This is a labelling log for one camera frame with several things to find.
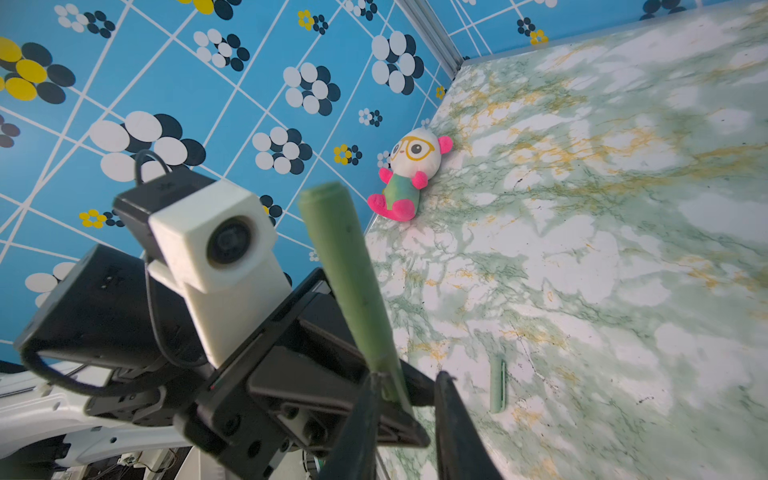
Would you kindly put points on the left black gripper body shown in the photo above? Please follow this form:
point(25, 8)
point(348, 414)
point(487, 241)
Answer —
point(221, 418)

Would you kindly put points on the left aluminium corner post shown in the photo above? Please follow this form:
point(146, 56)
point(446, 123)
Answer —
point(424, 20)

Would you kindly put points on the light green pen cap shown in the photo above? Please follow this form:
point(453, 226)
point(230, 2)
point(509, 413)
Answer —
point(498, 377)

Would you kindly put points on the green pen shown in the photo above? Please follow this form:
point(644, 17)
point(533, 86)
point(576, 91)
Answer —
point(394, 391)

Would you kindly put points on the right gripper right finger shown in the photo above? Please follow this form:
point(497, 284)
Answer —
point(459, 449)

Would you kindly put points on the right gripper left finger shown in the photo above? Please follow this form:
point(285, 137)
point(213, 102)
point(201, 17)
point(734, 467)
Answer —
point(353, 456)

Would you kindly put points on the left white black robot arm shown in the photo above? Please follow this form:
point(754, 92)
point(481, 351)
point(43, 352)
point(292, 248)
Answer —
point(128, 343)

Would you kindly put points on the pink green plush toy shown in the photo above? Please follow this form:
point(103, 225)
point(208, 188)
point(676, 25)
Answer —
point(413, 162)

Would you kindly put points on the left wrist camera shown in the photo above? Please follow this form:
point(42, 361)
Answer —
point(212, 243)

